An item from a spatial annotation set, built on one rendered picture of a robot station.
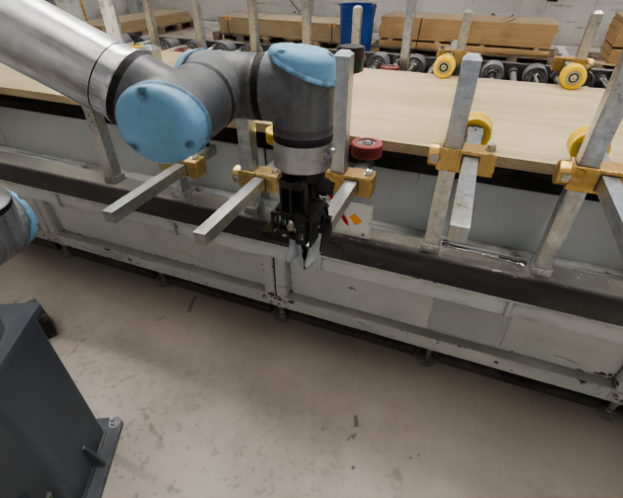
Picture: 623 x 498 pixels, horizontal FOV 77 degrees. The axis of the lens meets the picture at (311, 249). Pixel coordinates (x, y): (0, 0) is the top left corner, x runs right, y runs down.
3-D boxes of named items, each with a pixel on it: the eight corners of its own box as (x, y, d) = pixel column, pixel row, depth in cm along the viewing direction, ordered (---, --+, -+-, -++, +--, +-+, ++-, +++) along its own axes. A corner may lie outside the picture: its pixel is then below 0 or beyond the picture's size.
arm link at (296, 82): (275, 39, 57) (343, 41, 55) (278, 124, 64) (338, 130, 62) (253, 48, 49) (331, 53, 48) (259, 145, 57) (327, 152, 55)
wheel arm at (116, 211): (117, 226, 93) (111, 210, 90) (106, 223, 94) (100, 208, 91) (218, 155, 125) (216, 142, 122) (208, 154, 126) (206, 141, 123)
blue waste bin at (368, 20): (367, 61, 592) (372, 4, 549) (331, 57, 612) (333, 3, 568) (379, 53, 635) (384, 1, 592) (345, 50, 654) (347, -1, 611)
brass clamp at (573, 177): (632, 202, 75) (646, 177, 72) (553, 189, 78) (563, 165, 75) (625, 187, 79) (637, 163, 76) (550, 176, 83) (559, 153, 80)
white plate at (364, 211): (369, 240, 102) (373, 207, 96) (278, 220, 110) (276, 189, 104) (370, 239, 103) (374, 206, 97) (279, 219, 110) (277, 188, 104)
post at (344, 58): (339, 245, 108) (350, 51, 79) (327, 242, 109) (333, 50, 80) (343, 238, 111) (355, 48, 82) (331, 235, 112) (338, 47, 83)
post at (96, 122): (116, 185, 127) (63, 25, 100) (104, 182, 128) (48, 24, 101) (126, 178, 130) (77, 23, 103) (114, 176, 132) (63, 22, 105)
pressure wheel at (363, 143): (374, 190, 104) (379, 148, 97) (345, 184, 107) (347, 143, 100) (382, 177, 110) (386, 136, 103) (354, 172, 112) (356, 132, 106)
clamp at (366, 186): (370, 199, 95) (372, 180, 92) (317, 189, 99) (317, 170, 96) (376, 188, 100) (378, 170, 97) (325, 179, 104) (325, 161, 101)
